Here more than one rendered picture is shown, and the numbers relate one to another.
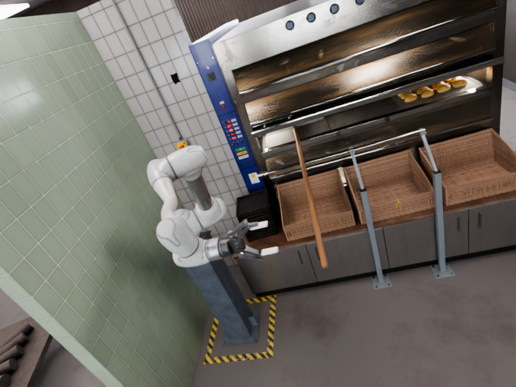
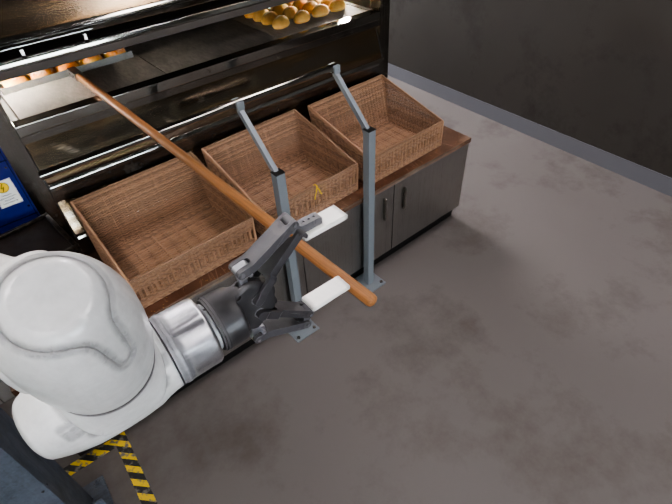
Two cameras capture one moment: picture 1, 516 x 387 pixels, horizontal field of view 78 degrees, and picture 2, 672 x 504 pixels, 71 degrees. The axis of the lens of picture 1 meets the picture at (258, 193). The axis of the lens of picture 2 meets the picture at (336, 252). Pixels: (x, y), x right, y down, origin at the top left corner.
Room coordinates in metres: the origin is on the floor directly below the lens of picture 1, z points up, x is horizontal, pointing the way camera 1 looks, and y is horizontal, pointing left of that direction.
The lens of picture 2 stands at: (0.70, 0.41, 1.94)
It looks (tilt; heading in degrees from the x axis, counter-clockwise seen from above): 43 degrees down; 308
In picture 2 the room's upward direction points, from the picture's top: 3 degrees counter-clockwise
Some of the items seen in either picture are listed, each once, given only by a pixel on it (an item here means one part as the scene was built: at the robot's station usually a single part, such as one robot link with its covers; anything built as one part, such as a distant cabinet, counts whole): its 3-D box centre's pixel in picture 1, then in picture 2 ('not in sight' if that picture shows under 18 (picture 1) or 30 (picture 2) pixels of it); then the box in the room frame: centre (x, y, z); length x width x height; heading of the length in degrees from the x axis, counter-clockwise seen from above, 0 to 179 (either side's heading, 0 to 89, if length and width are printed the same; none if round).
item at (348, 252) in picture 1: (378, 231); (275, 250); (2.08, -0.85, 0.29); 2.42 x 0.56 x 0.58; 76
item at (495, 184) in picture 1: (469, 165); (376, 125); (1.91, -1.57, 0.72); 0.56 x 0.49 x 0.28; 77
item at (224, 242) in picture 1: (233, 245); (241, 308); (1.04, 0.17, 1.49); 0.09 x 0.07 x 0.08; 75
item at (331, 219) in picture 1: (313, 203); (167, 223); (2.21, -0.40, 0.72); 0.56 x 0.49 x 0.28; 77
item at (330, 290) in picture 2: (269, 251); (326, 293); (1.01, 0.04, 1.42); 0.07 x 0.03 x 0.01; 75
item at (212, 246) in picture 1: (216, 249); (189, 338); (1.06, 0.24, 1.49); 0.09 x 0.06 x 0.09; 165
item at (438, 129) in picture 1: (370, 140); (238, 93); (2.33, -1.03, 1.02); 1.79 x 0.11 x 0.19; 76
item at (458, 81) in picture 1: (422, 82); (281, 2); (2.61, -1.70, 1.21); 0.61 x 0.48 x 0.06; 166
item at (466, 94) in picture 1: (367, 123); (230, 61); (2.35, -1.03, 1.16); 1.80 x 0.06 x 0.04; 76
